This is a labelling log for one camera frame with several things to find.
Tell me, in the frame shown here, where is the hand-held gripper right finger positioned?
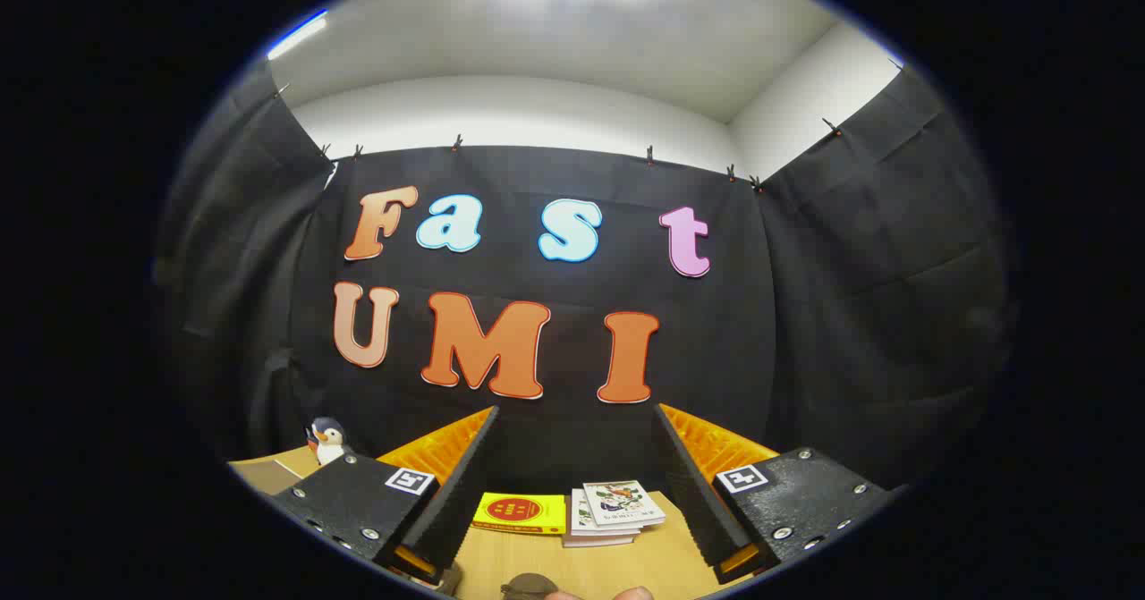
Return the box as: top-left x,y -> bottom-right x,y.
653,403 -> 895,585

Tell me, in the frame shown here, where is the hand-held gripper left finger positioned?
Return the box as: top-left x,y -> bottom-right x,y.
268,406 -> 500,586

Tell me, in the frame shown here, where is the brown felt shoe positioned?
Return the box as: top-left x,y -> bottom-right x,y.
501,573 -> 560,600

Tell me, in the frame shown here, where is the yellow book with red circle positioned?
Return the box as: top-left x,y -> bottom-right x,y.
471,493 -> 567,536

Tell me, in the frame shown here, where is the penguin plush toy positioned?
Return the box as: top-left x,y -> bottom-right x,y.
306,417 -> 354,467

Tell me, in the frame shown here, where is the black backdrop cloth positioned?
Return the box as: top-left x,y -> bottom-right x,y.
152,59 -> 1016,529

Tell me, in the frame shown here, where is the row of small cloth clips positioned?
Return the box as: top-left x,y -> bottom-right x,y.
273,59 -> 904,194

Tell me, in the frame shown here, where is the ceiling light strip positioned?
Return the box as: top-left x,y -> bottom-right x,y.
267,10 -> 329,61

